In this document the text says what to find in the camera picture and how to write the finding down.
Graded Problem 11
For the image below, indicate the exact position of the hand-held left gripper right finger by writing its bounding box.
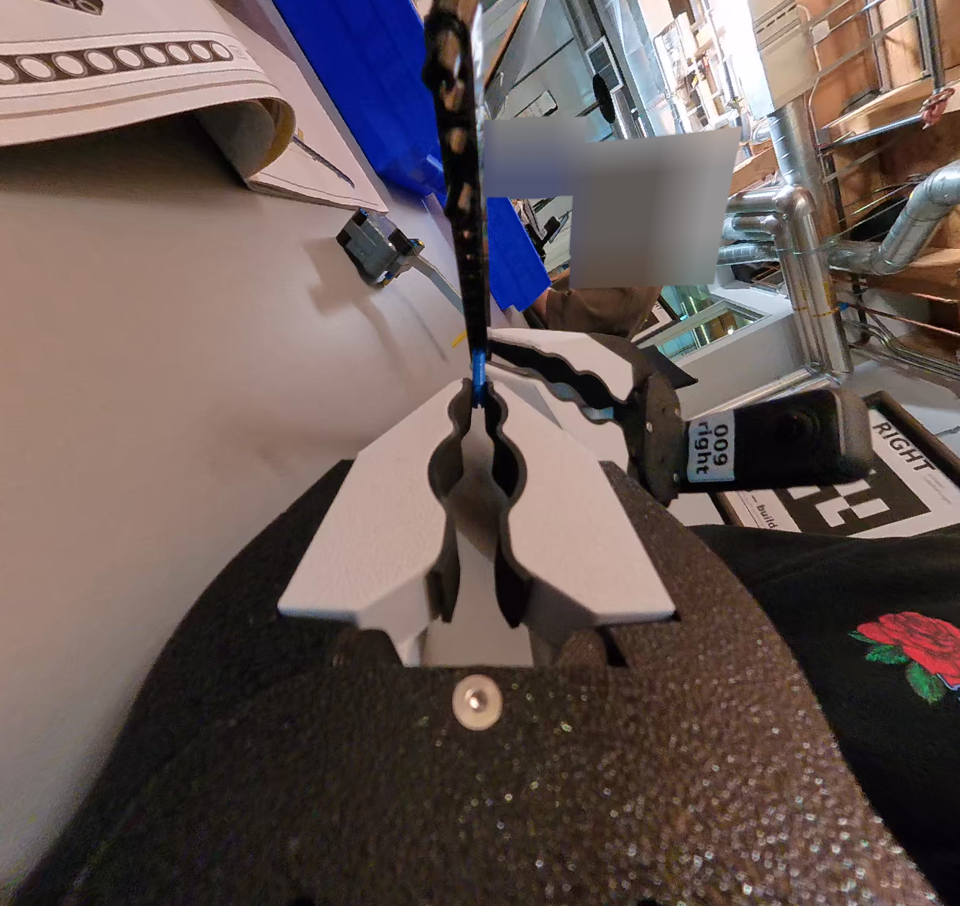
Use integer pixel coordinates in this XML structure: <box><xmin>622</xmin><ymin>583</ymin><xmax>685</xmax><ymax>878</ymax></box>
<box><xmin>483</xmin><ymin>379</ymin><xmax>680</xmax><ymax>663</ymax></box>

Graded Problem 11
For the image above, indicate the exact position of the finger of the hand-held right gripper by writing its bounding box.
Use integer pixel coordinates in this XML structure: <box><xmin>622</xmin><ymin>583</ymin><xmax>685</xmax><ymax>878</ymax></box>
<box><xmin>534</xmin><ymin>377</ymin><xmax>631</xmax><ymax>470</ymax></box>
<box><xmin>487</xmin><ymin>328</ymin><xmax>640</xmax><ymax>399</ymax></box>

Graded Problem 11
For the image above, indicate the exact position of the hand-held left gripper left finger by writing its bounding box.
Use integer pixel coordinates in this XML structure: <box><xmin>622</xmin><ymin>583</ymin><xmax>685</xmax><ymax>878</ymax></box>
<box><xmin>277</xmin><ymin>377</ymin><xmax>481</xmax><ymax>667</ymax></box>

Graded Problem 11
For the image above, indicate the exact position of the long black toy beam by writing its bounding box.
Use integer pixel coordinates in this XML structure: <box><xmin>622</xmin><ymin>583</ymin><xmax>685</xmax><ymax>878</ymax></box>
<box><xmin>421</xmin><ymin>0</ymin><xmax>496</xmax><ymax>367</ymax></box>

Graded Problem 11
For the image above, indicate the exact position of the white instruction booklet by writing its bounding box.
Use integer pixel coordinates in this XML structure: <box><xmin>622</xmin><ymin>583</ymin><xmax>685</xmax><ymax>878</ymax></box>
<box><xmin>0</xmin><ymin>0</ymin><xmax>391</xmax><ymax>216</ymax></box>

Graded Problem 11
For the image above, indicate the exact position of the framed marker poster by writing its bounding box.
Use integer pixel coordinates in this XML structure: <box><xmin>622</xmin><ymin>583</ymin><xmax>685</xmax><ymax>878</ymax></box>
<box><xmin>712</xmin><ymin>388</ymin><xmax>960</xmax><ymax>540</ymax></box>

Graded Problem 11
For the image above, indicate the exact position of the silver metal pipe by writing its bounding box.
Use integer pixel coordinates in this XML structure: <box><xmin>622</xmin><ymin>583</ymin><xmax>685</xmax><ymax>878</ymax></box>
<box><xmin>723</xmin><ymin>99</ymin><xmax>856</xmax><ymax>390</ymax></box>
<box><xmin>825</xmin><ymin>159</ymin><xmax>960</xmax><ymax>277</ymax></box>

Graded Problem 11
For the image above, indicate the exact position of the grey toy brick assembly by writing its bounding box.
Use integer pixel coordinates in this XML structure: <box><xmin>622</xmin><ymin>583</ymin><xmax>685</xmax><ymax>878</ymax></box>
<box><xmin>335</xmin><ymin>208</ymin><xmax>470</xmax><ymax>348</ymax></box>

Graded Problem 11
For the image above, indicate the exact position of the person's black sweatshirt torso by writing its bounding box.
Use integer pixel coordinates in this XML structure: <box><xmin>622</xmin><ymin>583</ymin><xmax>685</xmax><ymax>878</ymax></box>
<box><xmin>690</xmin><ymin>523</ymin><xmax>960</xmax><ymax>906</ymax></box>

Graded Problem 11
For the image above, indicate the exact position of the blue plastic bin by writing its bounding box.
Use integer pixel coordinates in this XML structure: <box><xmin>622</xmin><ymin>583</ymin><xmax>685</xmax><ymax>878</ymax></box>
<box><xmin>258</xmin><ymin>0</ymin><xmax>552</xmax><ymax>315</ymax></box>

